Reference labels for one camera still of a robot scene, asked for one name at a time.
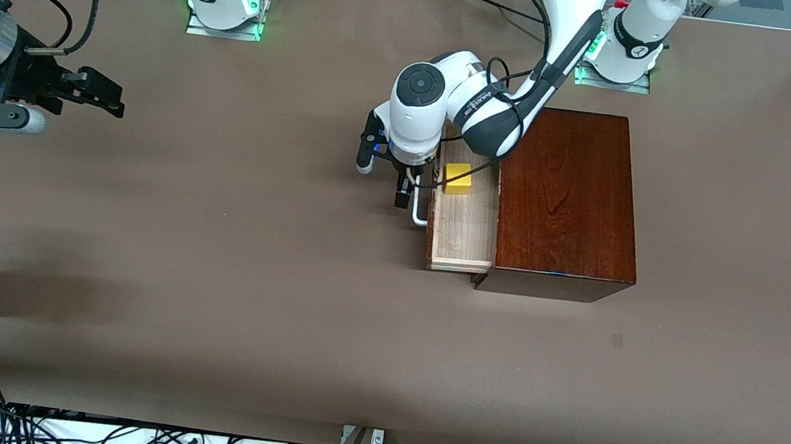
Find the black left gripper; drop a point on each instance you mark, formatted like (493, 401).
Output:
(403, 174)

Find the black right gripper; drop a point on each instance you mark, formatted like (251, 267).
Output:
(30, 78)

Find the yellow wooden cube block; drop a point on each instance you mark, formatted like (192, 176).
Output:
(458, 178)

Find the light wood drawer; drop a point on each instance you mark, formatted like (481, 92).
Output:
(461, 229)

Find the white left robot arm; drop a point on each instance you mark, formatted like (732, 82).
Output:
(418, 120)

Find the dark brown wooden cabinet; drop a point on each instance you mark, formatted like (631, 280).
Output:
(569, 197)

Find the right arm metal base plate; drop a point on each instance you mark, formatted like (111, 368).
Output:
(223, 32)

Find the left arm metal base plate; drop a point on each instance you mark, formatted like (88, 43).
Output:
(616, 85)

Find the silver metal bracket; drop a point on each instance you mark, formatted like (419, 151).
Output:
(378, 440)

